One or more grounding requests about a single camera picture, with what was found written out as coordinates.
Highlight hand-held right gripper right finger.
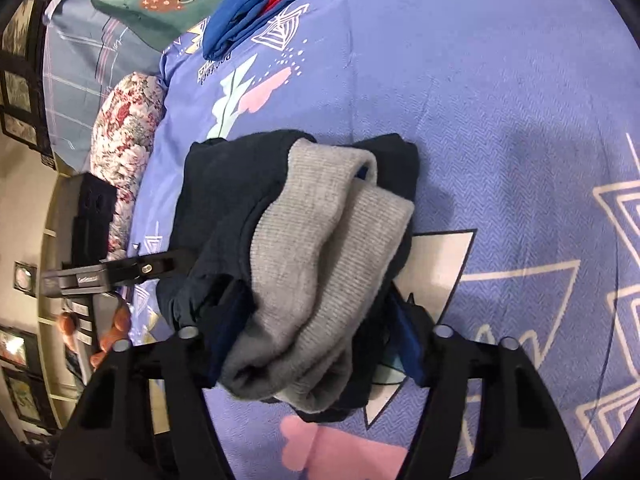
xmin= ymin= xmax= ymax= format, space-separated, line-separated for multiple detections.
xmin=386 ymin=291 xmax=582 ymax=480

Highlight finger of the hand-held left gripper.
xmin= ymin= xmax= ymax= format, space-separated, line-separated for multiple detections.
xmin=106 ymin=248 xmax=199 ymax=289

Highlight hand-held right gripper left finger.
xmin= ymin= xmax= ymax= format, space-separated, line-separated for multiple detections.
xmin=51 ymin=279 xmax=249 ymax=480

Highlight navy blue pants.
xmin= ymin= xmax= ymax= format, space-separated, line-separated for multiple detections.
xmin=157 ymin=129 xmax=421 ymax=423

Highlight grey knit garment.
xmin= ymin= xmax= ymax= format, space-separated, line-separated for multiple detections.
xmin=220 ymin=139 xmax=416 ymax=415

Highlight person's left hand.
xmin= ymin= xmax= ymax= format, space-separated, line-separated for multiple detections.
xmin=56 ymin=305 xmax=134 ymax=368

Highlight small square framed ornament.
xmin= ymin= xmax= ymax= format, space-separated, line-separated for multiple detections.
xmin=14 ymin=261 xmax=38 ymax=293

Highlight floral pillow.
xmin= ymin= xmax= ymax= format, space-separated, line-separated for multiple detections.
xmin=89 ymin=72 xmax=167 ymax=261

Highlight grey plaid pillow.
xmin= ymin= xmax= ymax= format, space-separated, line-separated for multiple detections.
xmin=42 ymin=0 xmax=166 ymax=171

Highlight purple patterned bed sheet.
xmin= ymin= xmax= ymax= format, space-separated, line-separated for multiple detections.
xmin=127 ymin=0 xmax=640 ymax=480

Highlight blue cloth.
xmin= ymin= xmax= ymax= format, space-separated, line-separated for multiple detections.
xmin=201 ymin=0 xmax=313 ymax=61

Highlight framed wall picture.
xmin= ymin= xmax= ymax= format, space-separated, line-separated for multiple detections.
xmin=0 ymin=110 xmax=41 ymax=148
xmin=2 ymin=370 xmax=51 ymax=423
xmin=0 ymin=327 xmax=28 ymax=368
xmin=2 ymin=67 xmax=36 ymax=111
xmin=2 ymin=0 xmax=36 ymax=56

